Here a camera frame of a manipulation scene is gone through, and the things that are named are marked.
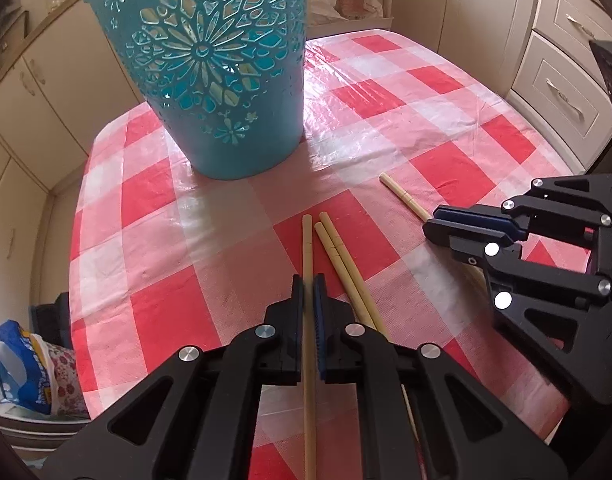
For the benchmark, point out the red patterned plastic bag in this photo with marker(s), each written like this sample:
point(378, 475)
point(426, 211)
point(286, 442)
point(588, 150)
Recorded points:
point(361, 2)

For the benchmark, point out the blue plastic cutout basket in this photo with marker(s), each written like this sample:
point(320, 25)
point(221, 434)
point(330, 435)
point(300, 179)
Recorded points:
point(236, 150)

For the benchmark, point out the cream kitchen counter cabinet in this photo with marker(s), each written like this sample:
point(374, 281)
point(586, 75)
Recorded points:
point(31, 135)

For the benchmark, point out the blue white plastic bag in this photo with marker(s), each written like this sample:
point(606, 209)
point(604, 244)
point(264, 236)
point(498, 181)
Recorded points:
point(16, 370)

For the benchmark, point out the cream cabinet with doors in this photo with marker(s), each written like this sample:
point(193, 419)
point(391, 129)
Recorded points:
point(475, 35)

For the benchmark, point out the light bamboo chopstick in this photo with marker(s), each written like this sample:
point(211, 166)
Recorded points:
point(348, 260)
point(308, 255)
point(335, 260)
point(403, 195)

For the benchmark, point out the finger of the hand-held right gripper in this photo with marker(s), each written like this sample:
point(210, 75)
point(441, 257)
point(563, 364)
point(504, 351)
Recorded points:
point(475, 220)
point(460, 240)

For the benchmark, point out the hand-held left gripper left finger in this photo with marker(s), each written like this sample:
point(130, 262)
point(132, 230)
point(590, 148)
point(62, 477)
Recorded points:
point(299, 310)

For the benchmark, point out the red white checked tablecloth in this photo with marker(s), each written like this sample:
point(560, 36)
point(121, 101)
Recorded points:
point(211, 260)

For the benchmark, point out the pink floral bag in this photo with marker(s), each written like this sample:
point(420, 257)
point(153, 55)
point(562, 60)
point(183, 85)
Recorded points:
point(66, 380)

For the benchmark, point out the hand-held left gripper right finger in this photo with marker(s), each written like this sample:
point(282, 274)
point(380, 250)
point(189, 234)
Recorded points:
point(318, 320)

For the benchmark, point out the cream drawer cabinet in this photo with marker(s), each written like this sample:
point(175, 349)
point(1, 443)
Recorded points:
point(560, 75)

